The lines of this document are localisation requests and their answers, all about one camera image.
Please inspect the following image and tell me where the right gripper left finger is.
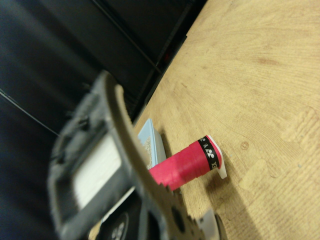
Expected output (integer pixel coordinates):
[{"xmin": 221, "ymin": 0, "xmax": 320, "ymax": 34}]
[{"xmin": 47, "ymin": 70, "xmax": 137, "ymax": 240}]

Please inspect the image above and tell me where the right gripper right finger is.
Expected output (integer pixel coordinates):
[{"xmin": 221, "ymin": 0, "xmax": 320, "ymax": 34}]
[{"xmin": 103, "ymin": 71, "xmax": 204, "ymax": 240}]

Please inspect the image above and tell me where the white scoop with red handle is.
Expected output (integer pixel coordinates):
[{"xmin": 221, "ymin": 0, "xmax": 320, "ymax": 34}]
[{"xmin": 148, "ymin": 134, "xmax": 228, "ymax": 192}]

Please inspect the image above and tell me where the blue litter tray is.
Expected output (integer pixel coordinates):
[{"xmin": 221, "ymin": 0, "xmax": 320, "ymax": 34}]
[{"xmin": 101, "ymin": 118, "xmax": 221, "ymax": 240}]

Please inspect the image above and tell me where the black curtain stand pole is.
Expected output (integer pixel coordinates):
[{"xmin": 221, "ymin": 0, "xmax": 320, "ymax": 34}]
[
  {"xmin": 91, "ymin": 0, "xmax": 164, "ymax": 74},
  {"xmin": 0, "ymin": 88, "xmax": 61, "ymax": 137}
]

